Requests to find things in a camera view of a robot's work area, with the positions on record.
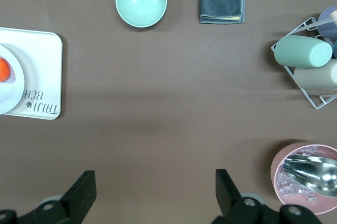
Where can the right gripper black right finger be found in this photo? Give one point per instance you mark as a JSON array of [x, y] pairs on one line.
[[229, 203]]

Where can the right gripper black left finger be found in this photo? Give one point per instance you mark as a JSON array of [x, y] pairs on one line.
[[79, 195]]

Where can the white round plate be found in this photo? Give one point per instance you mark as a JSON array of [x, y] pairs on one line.
[[14, 87]]

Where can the orange fruit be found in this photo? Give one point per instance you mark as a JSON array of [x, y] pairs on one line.
[[4, 70]]

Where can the pink bowl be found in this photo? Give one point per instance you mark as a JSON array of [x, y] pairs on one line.
[[287, 205]]

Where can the clear plastic ice cubes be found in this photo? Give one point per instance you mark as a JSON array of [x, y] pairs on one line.
[[285, 187]]

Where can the shiny metal scoop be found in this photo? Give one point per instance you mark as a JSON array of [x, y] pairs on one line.
[[316, 174]]

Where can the cream bear print tray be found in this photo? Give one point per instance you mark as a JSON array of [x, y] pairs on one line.
[[47, 63]]

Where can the beige cup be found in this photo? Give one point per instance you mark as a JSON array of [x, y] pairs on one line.
[[316, 78]]

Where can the mint green cup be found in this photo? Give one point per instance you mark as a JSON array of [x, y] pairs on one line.
[[300, 51]]

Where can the purple cup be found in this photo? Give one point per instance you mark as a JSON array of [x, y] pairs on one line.
[[327, 28]]

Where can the mint green bowl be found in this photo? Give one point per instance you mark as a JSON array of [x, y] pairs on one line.
[[140, 0]]

